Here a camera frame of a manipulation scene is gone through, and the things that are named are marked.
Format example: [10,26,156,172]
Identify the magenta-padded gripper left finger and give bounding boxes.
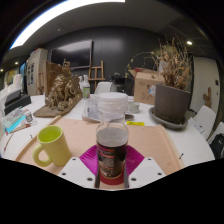
[58,144,102,190]

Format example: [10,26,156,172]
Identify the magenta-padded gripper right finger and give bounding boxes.
[123,145,167,190]

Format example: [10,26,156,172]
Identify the clear bottle with dark label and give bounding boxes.
[95,92,130,179]

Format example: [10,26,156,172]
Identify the light wooden drawing board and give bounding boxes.
[13,115,186,190]

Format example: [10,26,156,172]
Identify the flat round red coaster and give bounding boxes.
[99,166,126,186]

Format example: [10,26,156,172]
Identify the yellow-green mug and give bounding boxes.
[31,125,72,168]

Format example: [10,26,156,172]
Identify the yellow paper slip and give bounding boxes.
[125,120,146,127]

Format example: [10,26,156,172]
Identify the grey plant saucer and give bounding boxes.
[148,106,189,131]

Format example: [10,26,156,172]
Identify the small white cup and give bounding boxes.
[128,100,140,114]

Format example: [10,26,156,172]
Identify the small paint jar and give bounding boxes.
[23,109,34,123]

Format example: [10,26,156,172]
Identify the dried plant in grey pot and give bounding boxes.
[153,36,193,125]

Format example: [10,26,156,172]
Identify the thin pencil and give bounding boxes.
[3,132,15,153]

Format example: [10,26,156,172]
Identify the black backpack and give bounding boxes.
[209,133,224,159]

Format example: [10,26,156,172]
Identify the white plastic chair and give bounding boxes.
[193,104,217,141]
[208,121,224,159]
[94,81,113,96]

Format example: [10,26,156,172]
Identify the brown carved relief sculpture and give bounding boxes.
[33,59,84,118]

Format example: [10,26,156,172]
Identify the white glue bottle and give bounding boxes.
[81,74,91,100]

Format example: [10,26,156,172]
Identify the colourful picture book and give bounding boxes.
[2,107,28,134]

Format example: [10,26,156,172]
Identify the cardboard box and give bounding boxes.
[128,68,166,107]

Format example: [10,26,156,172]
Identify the black flat boxes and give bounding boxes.
[3,88,32,116]

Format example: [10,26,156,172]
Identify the wooden figure sculpture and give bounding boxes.
[202,87,213,108]

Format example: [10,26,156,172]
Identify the wooden easel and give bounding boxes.
[88,59,106,89]

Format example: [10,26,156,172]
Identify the white cabinet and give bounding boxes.
[25,48,49,97]

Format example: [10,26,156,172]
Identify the ceiling strip light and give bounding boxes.
[9,0,126,50]

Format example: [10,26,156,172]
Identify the wooden handled brush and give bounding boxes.
[4,123,33,136]

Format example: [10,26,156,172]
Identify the black wall screen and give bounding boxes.
[50,39,94,70]

